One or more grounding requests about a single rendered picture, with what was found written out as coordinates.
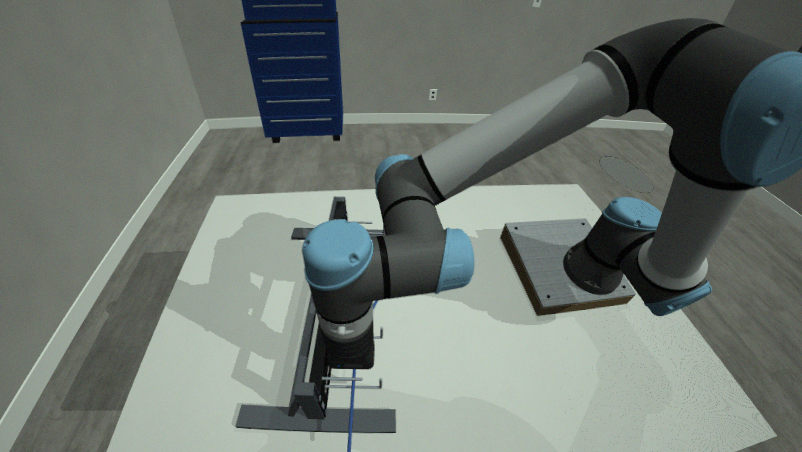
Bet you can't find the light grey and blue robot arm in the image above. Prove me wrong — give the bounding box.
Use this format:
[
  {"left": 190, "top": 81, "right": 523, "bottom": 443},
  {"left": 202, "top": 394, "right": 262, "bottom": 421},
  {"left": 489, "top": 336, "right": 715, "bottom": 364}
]
[{"left": 302, "top": 18, "right": 802, "bottom": 324}]

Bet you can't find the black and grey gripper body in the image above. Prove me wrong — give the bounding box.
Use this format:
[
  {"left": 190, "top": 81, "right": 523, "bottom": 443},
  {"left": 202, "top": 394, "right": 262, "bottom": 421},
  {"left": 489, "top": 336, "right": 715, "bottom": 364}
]
[{"left": 316, "top": 301, "right": 374, "bottom": 369}]

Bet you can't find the dark grey rack with hooks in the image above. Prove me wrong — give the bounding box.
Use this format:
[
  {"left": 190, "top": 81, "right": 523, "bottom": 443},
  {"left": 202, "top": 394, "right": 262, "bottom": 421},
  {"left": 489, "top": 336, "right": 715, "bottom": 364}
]
[{"left": 235, "top": 197, "right": 396, "bottom": 433}]

